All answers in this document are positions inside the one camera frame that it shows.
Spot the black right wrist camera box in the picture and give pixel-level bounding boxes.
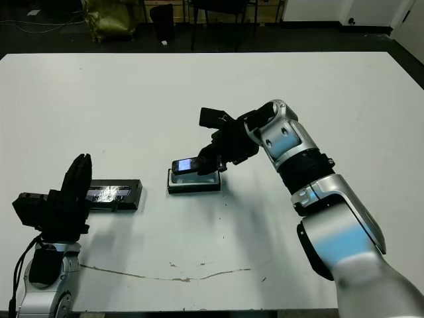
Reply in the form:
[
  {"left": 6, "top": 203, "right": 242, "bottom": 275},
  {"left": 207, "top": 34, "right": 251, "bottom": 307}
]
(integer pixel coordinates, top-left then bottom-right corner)
[{"left": 199, "top": 107, "right": 233, "bottom": 129}]

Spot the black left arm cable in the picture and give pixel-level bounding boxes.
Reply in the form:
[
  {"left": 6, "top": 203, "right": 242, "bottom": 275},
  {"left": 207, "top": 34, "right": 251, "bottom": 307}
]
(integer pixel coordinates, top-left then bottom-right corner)
[{"left": 9, "top": 235, "right": 44, "bottom": 314}]

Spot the black glossy box lid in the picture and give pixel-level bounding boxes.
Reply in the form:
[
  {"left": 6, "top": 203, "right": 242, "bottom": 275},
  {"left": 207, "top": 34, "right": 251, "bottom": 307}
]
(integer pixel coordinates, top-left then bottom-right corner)
[{"left": 85, "top": 179, "right": 143, "bottom": 212}]

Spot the black phone-like camera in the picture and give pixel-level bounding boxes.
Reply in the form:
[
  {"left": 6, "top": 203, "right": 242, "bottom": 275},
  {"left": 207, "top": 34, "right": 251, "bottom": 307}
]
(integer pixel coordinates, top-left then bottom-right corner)
[{"left": 172, "top": 158, "right": 201, "bottom": 176}]

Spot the black mesh office chair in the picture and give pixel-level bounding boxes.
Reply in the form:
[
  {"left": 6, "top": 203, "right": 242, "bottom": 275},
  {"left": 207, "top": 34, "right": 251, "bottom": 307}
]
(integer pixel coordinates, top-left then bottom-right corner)
[{"left": 190, "top": 0, "right": 260, "bottom": 53}]

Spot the black box base white insert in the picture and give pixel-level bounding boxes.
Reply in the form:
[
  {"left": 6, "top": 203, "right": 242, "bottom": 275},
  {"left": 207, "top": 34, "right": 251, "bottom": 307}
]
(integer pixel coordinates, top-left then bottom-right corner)
[{"left": 167, "top": 168, "right": 222, "bottom": 195}]

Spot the white door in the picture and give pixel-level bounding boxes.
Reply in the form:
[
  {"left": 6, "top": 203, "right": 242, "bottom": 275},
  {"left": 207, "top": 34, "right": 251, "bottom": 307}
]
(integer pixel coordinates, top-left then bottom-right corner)
[{"left": 392, "top": 0, "right": 424, "bottom": 64}]

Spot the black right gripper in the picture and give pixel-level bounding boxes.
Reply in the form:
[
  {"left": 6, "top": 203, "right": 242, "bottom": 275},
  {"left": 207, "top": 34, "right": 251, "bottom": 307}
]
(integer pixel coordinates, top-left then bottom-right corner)
[{"left": 197, "top": 112, "right": 260, "bottom": 176}]

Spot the black waste bin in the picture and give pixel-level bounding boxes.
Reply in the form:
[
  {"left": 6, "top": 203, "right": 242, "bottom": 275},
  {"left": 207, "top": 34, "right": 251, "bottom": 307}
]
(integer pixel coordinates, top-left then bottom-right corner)
[{"left": 149, "top": 3, "right": 176, "bottom": 43}]

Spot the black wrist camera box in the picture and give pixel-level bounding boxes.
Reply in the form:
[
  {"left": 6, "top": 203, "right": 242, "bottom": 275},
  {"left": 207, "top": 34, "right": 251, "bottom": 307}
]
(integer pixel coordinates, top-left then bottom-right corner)
[
  {"left": 12, "top": 191, "right": 50, "bottom": 230},
  {"left": 199, "top": 107, "right": 233, "bottom": 129}
]

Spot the crumpled plastic bag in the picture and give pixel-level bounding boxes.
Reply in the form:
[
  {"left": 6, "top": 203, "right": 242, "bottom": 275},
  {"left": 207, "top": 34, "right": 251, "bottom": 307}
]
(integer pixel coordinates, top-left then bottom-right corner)
[{"left": 81, "top": 0, "right": 140, "bottom": 43}]

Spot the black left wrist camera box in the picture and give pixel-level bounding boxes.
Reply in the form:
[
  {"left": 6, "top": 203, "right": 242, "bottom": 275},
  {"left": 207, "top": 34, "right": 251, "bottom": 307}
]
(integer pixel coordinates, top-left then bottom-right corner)
[{"left": 12, "top": 191, "right": 50, "bottom": 230}]

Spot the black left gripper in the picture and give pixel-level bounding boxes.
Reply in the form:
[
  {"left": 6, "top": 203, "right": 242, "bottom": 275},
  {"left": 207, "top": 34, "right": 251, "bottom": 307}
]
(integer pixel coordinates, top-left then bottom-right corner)
[{"left": 38, "top": 152, "right": 121, "bottom": 242}]

